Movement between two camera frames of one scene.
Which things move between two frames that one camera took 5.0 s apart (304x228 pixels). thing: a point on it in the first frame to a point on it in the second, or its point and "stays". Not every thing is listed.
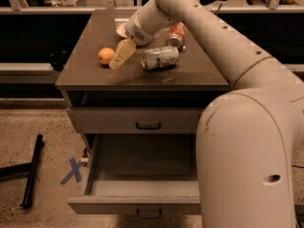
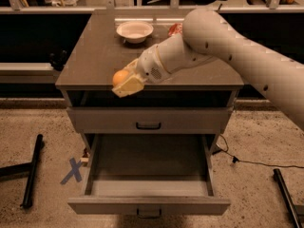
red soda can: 176,33 stays
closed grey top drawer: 135,120 stays
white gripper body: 135,32 to 149,65
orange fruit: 105,55 to 119,76
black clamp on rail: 58,59 stays
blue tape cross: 75,171 stays
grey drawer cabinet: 128,99 stays
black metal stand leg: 24,170 stays
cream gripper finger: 123,51 to 130,85
